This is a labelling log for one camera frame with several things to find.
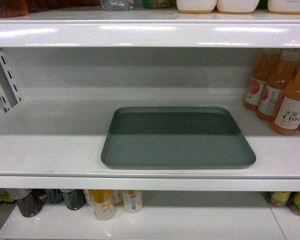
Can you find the white jug bottom right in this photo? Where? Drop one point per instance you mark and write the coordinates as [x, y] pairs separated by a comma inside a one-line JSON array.
[[285, 7]]

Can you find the dark soda bottle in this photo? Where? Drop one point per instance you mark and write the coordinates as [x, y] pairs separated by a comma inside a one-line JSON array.
[[74, 198], [28, 202]]

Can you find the orange juice bottle middle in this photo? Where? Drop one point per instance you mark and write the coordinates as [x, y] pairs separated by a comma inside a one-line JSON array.
[[276, 84]]

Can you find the white slotted shelf bracket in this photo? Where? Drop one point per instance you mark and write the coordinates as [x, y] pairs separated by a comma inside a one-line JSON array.
[[10, 94]]

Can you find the white jug bottom middle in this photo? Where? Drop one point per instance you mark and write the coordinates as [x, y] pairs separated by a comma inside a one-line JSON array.
[[238, 7]]

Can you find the orange juice bottle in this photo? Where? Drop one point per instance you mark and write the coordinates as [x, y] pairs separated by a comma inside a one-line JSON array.
[[276, 84], [265, 67], [287, 116]]

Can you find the yellow label drink bottle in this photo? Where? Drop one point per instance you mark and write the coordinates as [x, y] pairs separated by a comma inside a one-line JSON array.
[[102, 203]]

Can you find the white jug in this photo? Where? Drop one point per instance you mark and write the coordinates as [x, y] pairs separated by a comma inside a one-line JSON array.
[[196, 6], [238, 7], [285, 7]]

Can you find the yellow lemon tea bottle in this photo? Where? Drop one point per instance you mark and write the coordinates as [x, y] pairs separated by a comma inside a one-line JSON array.
[[278, 198]]

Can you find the dark soda bottle right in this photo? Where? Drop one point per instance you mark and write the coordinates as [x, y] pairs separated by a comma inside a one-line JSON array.
[[74, 198]]

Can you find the grey rectangular serving tray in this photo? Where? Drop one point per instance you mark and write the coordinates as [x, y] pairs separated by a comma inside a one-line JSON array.
[[175, 138]]

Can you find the orange juice bottle front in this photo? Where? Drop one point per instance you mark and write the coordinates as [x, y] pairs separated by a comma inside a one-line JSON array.
[[287, 116]]

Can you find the dark soda bottle left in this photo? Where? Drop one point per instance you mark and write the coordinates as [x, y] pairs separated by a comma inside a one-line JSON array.
[[28, 202]]

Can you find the white jug bottom left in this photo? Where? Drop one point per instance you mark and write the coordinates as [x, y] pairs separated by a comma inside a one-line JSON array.
[[196, 6]]

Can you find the orange juice bottle back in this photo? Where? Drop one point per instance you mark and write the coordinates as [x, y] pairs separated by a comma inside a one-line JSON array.
[[265, 67]]

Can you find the white label drink bottle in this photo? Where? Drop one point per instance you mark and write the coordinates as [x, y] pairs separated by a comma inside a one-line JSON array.
[[132, 200]]

